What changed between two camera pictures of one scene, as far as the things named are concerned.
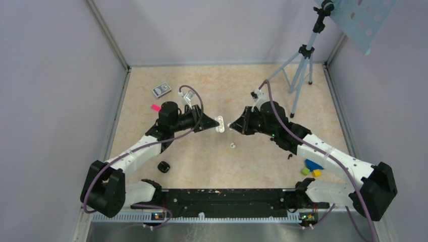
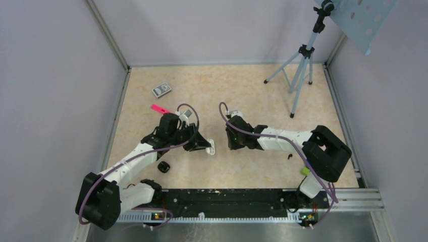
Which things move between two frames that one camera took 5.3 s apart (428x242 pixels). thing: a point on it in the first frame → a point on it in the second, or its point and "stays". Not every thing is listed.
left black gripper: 200,119 → 200,141
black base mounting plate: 226,203 stays
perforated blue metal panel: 364,19 stays
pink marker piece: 156,107 stays
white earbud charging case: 220,128 → 211,150
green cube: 305,171 stays
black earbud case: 163,167 stays
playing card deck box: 161,89 stays
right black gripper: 242,124 → 231,144
